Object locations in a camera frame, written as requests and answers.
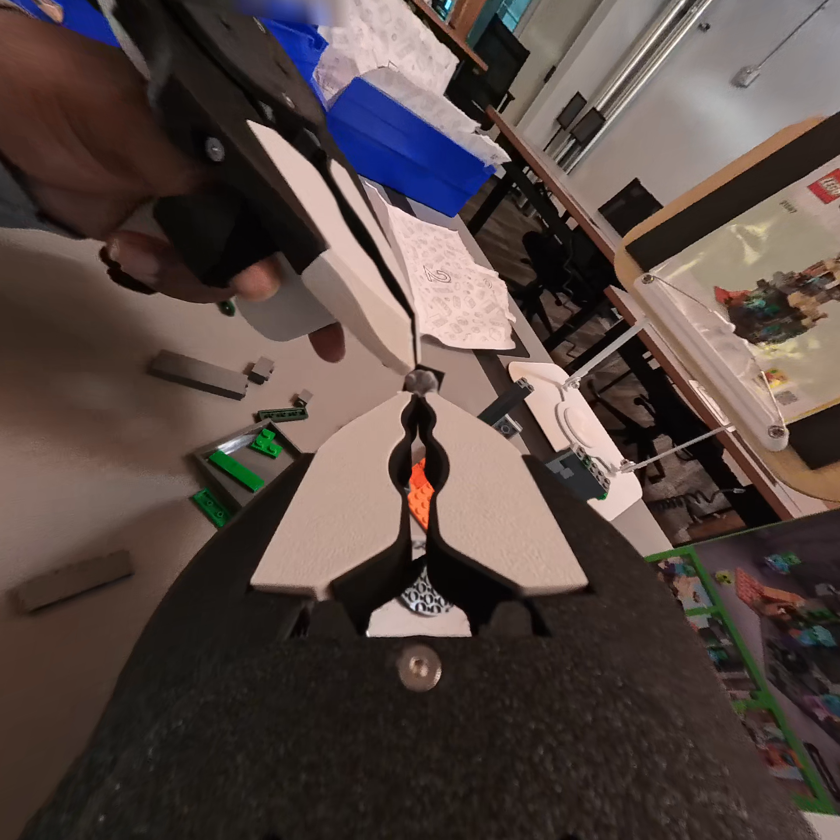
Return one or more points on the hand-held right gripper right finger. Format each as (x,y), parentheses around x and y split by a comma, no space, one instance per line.
(512,525)

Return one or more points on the dark blue-grey lego bar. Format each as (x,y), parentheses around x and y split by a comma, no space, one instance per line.
(509,407)

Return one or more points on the orange lego plate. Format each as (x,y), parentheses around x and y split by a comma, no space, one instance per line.
(420,488)

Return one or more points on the dark green holed lego plate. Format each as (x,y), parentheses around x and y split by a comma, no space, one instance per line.
(280,415)

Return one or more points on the small grey green lego assembly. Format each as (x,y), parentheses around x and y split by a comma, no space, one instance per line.
(420,381)

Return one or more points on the person's left hand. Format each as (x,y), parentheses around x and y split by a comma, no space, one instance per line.
(72,131)

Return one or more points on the instruction booklet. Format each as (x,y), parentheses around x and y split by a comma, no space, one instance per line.
(761,263)

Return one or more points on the dark grey long lego brick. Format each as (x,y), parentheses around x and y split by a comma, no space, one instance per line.
(197,374)

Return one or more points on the dark grey lego window frame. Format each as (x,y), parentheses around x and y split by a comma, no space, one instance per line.
(295,440)

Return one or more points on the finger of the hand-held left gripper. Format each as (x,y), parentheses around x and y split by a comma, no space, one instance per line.
(328,223)
(387,256)

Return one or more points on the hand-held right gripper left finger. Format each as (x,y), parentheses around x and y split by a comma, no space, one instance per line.
(328,525)

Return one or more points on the grey Lego baseplate build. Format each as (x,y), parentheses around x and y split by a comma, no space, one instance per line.
(578,475)

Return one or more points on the lego set box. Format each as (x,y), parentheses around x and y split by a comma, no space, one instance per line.
(775,630)

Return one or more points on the white printed paper bag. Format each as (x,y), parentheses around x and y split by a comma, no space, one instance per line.
(453,282)

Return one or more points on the dark grey half-round lego plate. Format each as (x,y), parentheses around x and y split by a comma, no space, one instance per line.
(423,591)

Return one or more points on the small green lego piece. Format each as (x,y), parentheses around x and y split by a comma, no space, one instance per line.
(267,444)
(226,307)

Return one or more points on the metal pipes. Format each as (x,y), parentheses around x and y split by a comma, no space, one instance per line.
(643,72)

